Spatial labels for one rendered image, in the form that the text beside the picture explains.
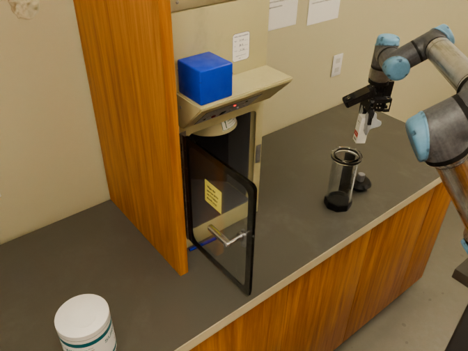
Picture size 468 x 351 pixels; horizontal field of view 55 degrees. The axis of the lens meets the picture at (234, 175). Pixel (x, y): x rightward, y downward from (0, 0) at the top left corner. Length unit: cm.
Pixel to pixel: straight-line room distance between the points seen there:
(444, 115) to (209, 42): 61
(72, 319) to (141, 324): 23
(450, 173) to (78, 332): 100
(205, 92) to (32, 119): 65
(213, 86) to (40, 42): 59
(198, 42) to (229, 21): 11
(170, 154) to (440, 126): 66
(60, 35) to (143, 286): 80
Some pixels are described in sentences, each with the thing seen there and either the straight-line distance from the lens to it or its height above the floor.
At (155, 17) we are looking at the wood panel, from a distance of 102.
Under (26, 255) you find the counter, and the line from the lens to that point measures 164.
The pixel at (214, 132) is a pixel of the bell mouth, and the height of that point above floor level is 133.
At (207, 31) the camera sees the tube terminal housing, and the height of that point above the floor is 165.
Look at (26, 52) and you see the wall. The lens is 148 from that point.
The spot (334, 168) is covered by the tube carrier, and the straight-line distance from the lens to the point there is 162.
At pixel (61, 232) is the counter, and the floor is 94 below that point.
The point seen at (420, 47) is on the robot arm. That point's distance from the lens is 153.
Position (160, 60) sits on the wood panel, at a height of 164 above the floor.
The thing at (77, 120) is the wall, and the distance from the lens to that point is 160.
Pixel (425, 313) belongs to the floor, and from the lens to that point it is 275.
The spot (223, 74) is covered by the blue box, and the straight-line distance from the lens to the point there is 113.
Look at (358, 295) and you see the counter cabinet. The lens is 213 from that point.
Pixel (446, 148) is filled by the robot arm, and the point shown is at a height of 144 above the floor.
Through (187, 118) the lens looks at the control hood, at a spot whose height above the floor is 146.
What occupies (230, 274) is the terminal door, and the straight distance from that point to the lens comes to 133.
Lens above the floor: 201
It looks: 36 degrees down
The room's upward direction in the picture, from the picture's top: 1 degrees clockwise
